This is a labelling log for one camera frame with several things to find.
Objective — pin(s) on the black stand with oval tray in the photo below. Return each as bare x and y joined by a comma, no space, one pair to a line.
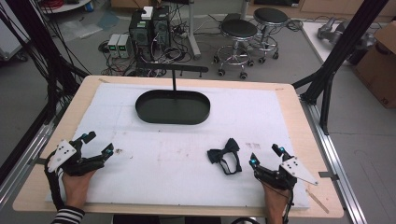
172,109

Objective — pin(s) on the white foam mat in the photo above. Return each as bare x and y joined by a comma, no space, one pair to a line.
174,161

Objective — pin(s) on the grey handheld device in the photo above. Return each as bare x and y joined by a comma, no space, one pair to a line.
331,28

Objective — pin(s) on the thin wooden stick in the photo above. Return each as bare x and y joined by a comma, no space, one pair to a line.
317,201

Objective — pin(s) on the white flat board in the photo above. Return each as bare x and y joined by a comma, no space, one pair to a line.
320,40

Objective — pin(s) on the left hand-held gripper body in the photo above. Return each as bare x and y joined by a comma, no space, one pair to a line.
63,152

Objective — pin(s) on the grey power supply unit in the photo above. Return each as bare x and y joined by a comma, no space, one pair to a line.
113,45
124,45

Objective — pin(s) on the black round stool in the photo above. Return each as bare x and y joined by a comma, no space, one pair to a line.
270,15
239,29

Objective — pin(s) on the person's right hand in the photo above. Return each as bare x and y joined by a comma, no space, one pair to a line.
276,202

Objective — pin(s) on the black bow tie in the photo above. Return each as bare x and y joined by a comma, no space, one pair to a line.
222,154

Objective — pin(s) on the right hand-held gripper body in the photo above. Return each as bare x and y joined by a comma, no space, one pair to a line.
297,169

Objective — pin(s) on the black metal frame post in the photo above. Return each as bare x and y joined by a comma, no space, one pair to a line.
341,51
34,43

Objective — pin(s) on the brown cardboard box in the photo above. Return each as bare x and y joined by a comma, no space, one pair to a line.
378,65

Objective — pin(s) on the person's left hand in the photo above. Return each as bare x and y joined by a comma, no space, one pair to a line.
75,188

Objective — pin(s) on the white round table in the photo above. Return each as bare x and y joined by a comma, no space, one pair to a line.
63,4

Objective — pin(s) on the black computer tower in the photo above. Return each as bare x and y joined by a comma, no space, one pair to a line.
140,29
161,26

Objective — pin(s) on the grey desk leg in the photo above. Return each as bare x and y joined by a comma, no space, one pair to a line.
193,31

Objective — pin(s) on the grey tape strip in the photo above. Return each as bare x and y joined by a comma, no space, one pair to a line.
38,161
328,175

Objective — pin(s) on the aluminium rail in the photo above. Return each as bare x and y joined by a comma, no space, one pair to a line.
21,165
334,155

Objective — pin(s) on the white box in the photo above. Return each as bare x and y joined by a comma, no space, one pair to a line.
147,13

